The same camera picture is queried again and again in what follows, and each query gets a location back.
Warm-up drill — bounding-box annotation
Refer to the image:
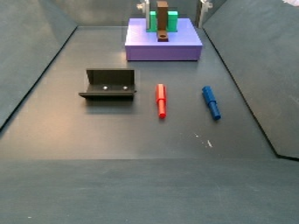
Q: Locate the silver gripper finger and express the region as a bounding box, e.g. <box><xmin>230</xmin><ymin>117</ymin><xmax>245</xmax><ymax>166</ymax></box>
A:
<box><xmin>198</xmin><ymin>0</ymin><xmax>212</xmax><ymax>27</ymax></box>
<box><xmin>136</xmin><ymin>0</ymin><xmax>150</xmax><ymax>29</ymax></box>

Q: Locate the blue hexagonal peg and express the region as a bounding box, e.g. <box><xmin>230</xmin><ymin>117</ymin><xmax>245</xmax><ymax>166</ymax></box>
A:
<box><xmin>201</xmin><ymin>86</ymin><xmax>220</xmax><ymax>121</ymax></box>

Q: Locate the black angle fixture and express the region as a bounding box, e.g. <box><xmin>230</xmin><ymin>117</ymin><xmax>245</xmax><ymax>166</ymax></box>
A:
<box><xmin>78</xmin><ymin>68</ymin><xmax>136</xmax><ymax>99</ymax></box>

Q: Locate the green block left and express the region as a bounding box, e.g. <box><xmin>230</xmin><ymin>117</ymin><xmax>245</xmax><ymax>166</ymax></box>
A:
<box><xmin>145</xmin><ymin>11</ymin><xmax>157</xmax><ymax>32</ymax></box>

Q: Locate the green block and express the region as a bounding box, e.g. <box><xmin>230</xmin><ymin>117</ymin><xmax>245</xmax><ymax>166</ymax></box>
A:
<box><xmin>145</xmin><ymin>11</ymin><xmax>157</xmax><ymax>32</ymax></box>
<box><xmin>166</xmin><ymin>11</ymin><xmax>178</xmax><ymax>32</ymax></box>

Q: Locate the green block right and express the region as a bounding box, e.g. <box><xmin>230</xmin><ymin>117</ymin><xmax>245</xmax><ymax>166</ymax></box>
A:
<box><xmin>166</xmin><ymin>11</ymin><xmax>178</xmax><ymax>32</ymax></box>

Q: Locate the purple base block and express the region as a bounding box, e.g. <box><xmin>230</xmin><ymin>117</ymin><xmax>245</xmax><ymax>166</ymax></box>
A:
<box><xmin>125</xmin><ymin>18</ymin><xmax>202</xmax><ymax>61</ymax></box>

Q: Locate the brown L-shaped bracket with hole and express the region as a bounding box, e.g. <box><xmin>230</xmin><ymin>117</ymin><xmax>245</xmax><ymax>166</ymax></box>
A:
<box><xmin>156</xmin><ymin>1</ymin><xmax>168</xmax><ymax>42</ymax></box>

